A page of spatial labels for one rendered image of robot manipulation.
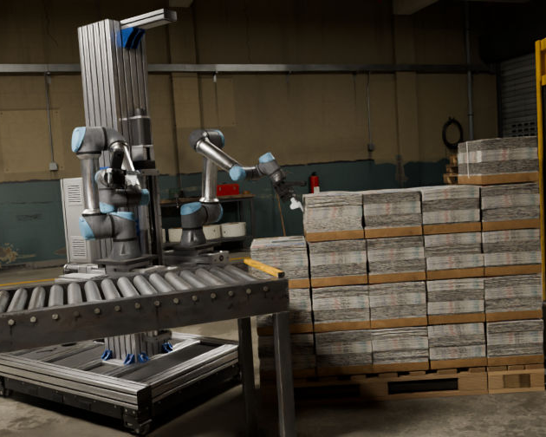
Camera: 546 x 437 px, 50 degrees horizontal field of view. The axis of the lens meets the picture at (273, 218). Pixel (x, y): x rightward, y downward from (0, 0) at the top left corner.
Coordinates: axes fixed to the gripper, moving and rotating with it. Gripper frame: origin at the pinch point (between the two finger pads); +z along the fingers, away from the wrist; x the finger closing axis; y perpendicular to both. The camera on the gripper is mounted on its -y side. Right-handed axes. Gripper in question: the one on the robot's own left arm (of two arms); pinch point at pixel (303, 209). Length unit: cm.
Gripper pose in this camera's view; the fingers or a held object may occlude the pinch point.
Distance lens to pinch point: 312.5
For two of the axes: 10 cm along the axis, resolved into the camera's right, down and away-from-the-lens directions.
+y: -8.4, 5.4, 0.5
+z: 5.4, 8.4, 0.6
